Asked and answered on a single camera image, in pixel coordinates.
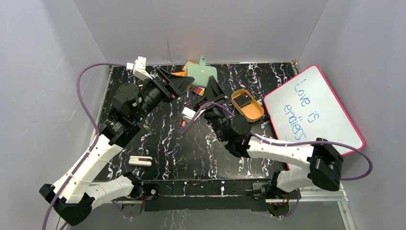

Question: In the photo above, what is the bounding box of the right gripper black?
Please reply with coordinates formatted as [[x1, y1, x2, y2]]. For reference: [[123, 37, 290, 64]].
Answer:
[[193, 76, 228, 142]]

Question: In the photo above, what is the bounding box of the green card holder wallet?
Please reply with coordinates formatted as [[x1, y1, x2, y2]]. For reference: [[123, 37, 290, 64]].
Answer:
[[186, 55, 217, 88]]

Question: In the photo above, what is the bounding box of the black credit cards stack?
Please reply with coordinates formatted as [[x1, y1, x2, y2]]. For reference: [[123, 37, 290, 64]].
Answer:
[[234, 93, 251, 108]]

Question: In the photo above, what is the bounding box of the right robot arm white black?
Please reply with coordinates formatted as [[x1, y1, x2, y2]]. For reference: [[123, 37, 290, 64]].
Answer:
[[195, 76, 343, 198]]

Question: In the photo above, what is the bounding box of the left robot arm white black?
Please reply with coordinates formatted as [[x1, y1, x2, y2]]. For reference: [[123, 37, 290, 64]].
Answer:
[[39, 68, 194, 226]]

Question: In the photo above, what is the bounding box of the small orange card box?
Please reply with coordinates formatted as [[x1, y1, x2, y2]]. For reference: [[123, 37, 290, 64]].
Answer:
[[182, 61, 193, 72]]

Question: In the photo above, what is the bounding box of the orange book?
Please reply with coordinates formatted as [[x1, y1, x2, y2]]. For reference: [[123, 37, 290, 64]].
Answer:
[[172, 71, 187, 77]]

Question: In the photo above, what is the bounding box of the coloured marker pen set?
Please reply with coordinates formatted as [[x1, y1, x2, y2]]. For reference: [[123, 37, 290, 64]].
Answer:
[[192, 87, 205, 96]]

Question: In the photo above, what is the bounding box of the tan oval tray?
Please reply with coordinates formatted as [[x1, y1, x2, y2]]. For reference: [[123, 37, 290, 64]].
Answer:
[[231, 89, 264, 123]]

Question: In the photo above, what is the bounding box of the white stapler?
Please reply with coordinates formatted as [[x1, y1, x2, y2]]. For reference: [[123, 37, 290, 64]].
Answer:
[[128, 156, 153, 167]]

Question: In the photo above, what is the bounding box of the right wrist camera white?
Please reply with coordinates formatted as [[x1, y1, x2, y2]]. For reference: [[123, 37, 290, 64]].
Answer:
[[180, 107, 196, 128]]

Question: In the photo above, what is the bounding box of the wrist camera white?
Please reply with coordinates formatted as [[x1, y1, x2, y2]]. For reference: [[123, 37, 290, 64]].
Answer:
[[180, 107, 196, 128], [126, 56, 153, 81]]

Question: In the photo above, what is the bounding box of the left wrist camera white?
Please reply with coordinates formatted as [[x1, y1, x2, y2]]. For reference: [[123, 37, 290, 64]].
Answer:
[[126, 56, 153, 81]]

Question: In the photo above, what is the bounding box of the white board pink frame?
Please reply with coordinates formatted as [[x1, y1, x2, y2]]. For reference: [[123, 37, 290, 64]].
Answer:
[[263, 65, 365, 150]]

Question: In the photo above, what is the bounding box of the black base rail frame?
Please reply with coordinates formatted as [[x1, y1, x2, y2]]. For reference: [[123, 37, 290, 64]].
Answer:
[[111, 179, 300, 219]]

